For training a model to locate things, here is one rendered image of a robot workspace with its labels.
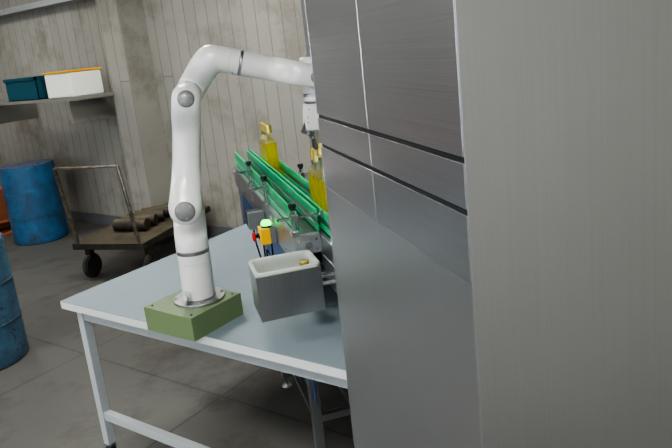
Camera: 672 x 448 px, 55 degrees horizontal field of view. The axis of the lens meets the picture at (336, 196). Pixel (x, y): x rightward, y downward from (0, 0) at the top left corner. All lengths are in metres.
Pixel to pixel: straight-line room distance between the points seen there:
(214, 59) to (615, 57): 1.66
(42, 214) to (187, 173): 5.17
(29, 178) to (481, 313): 6.75
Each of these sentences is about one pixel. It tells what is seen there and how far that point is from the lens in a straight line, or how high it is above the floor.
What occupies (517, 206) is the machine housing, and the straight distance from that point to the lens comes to 0.82.
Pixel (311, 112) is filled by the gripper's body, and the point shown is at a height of 1.48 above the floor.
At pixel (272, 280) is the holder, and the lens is 2.18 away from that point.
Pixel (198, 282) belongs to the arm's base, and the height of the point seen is 0.92.
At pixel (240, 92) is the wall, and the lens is 5.85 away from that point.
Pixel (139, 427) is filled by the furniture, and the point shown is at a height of 0.19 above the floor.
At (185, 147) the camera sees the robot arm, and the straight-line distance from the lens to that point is 2.34.
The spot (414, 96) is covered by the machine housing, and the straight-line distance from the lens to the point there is 0.89.
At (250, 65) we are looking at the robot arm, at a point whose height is 1.67.
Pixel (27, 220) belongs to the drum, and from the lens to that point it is 7.47.
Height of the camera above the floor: 1.72
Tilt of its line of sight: 13 degrees down
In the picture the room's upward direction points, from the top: 6 degrees counter-clockwise
